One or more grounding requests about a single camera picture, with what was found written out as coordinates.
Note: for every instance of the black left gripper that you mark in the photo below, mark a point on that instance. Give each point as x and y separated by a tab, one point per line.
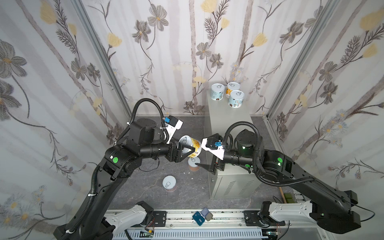
173	151

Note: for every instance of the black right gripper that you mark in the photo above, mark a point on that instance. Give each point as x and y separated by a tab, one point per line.
214	161

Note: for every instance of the yellow can with silver lid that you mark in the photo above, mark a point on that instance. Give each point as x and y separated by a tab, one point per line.
190	142

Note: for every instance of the light blue labelled can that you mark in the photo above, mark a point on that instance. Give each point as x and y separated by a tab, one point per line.
217	92

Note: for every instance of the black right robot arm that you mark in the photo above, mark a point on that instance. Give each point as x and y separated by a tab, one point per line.
328	207

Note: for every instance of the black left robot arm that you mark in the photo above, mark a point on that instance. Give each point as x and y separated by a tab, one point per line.
142	140

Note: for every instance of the brown labelled can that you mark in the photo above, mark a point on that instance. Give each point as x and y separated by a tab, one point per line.
193	164

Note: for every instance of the pink labelled can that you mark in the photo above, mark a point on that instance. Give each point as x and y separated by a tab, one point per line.
169	183

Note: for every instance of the small blue grey device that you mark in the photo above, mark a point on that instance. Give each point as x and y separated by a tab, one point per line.
202	216

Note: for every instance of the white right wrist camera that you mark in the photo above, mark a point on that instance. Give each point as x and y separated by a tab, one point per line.
214	145

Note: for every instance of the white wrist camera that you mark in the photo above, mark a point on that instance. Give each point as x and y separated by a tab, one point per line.
172	125
214	145

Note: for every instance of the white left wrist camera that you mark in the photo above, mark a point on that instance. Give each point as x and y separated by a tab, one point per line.
172	125

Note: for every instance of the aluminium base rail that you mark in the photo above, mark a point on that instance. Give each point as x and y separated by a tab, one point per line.
225	225

